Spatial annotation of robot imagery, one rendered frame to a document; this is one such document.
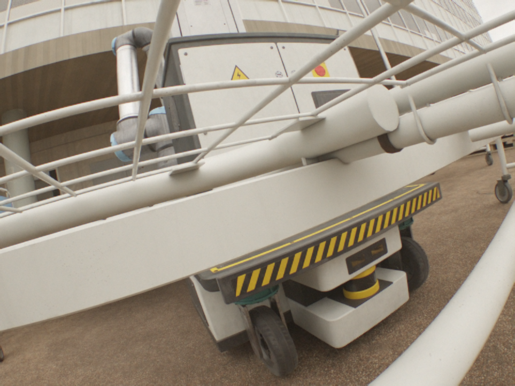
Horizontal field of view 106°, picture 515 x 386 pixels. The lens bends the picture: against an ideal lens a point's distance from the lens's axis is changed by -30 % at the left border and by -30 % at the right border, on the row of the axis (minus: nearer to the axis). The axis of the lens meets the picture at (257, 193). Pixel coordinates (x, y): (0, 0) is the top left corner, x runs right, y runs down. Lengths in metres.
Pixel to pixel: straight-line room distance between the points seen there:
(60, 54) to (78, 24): 1.04
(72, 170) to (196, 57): 7.30
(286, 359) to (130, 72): 1.32
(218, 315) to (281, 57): 0.69
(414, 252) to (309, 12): 7.50
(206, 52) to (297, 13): 7.01
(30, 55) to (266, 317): 5.20
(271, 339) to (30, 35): 6.06
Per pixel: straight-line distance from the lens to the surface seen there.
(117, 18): 5.98
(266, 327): 0.60
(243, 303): 0.58
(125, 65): 1.46
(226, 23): 1.34
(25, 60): 5.34
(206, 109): 0.62
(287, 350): 0.60
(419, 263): 0.85
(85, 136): 8.02
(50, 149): 8.17
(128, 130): 1.24
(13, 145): 6.12
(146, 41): 1.54
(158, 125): 1.17
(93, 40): 5.20
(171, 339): 1.08
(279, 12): 7.30
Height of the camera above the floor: 0.44
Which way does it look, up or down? 1 degrees down
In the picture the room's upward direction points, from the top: 16 degrees counter-clockwise
